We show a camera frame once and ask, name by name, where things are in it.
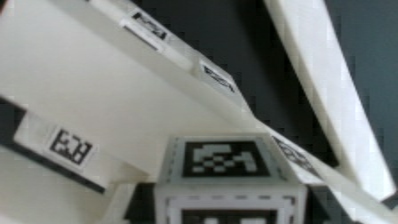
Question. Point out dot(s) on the white tagged cube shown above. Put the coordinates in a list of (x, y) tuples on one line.
[(226, 183)]

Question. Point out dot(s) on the white chair back frame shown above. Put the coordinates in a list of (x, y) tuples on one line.
[(119, 89)]

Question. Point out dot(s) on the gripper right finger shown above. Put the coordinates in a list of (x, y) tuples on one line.
[(323, 210)]

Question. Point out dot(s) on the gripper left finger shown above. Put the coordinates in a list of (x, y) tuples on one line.
[(139, 213)]

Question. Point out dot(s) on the white obstacle fence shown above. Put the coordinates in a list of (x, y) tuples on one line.
[(309, 40)]

